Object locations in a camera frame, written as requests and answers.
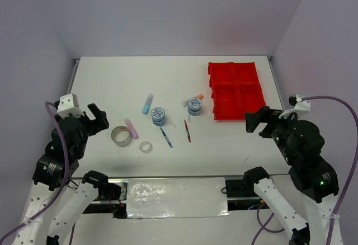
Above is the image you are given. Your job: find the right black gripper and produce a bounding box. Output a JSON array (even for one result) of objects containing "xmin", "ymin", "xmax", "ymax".
[{"xmin": 243, "ymin": 102, "xmax": 300, "ymax": 162}]

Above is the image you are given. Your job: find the blue patterned tape roll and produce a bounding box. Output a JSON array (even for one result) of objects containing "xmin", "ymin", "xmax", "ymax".
[
  {"xmin": 187, "ymin": 97, "xmax": 202, "ymax": 116},
  {"xmin": 151, "ymin": 107, "xmax": 166, "ymax": 126}
]

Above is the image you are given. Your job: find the blue pen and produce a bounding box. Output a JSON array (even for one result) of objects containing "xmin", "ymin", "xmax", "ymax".
[{"xmin": 159, "ymin": 127, "xmax": 173, "ymax": 148}]

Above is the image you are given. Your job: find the red pen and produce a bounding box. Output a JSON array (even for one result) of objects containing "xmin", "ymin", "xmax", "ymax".
[{"xmin": 184, "ymin": 120, "xmax": 191, "ymax": 143}]

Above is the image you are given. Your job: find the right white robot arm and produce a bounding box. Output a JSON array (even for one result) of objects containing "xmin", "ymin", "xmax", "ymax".
[{"xmin": 243, "ymin": 106, "xmax": 343, "ymax": 244}]

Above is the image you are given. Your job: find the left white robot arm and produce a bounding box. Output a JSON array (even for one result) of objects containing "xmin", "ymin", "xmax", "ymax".
[{"xmin": 1, "ymin": 100, "xmax": 122, "ymax": 244}]

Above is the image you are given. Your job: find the large grey tape roll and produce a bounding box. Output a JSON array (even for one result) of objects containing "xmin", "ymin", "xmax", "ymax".
[{"xmin": 111, "ymin": 126, "xmax": 132, "ymax": 147}]

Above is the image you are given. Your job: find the red compartment bin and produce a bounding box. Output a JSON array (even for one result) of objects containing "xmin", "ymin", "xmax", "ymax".
[{"xmin": 208, "ymin": 62, "xmax": 266, "ymax": 121}]

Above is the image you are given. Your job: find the pink purple highlighter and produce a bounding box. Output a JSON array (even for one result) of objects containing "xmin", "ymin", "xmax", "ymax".
[{"xmin": 124, "ymin": 118, "xmax": 139, "ymax": 139}]

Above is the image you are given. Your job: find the blue highlighter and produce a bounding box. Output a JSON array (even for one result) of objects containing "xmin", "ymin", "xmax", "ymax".
[{"xmin": 142, "ymin": 93, "xmax": 154, "ymax": 115}]

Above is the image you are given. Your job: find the small clear tape roll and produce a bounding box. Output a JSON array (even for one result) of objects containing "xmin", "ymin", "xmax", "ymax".
[{"xmin": 139, "ymin": 141, "xmax": 153, "ymax": 154}]

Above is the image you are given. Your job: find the orange grey highlighter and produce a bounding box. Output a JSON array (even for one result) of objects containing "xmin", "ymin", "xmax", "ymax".
[{"xmin": 182, "ymin": 94, "xmax": 204, "ymax": 107}]

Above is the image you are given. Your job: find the silver foil panel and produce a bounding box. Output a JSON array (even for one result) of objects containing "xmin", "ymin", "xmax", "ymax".
[{"xmin": 126, "ymin": 177, "xmax": 229, "ymax": 219}]

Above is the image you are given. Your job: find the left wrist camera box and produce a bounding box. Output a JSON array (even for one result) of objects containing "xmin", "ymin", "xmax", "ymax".
[{"xmin": 57, "ymin": 93, "xmax": 84, "ymax": 118}]

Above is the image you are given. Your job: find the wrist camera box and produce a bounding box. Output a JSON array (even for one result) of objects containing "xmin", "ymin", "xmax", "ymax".
[
  {"xmin": 279, "ymin": 94, "xmax": 311, "ymax": 119},
  {"xmin": 57, "ymin": 93, "xmax": 84, "ymax": 118}
]

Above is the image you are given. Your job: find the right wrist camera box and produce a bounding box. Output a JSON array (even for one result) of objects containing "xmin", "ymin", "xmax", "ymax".
[{"xmin": 279, "ymin": 94, "xmax": 311, "ymax": 119}]

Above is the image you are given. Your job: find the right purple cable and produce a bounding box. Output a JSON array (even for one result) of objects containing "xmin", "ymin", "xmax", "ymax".
[{"xmin": 252, "ymin": 96, "xmax": 358, "ymax": 245}]

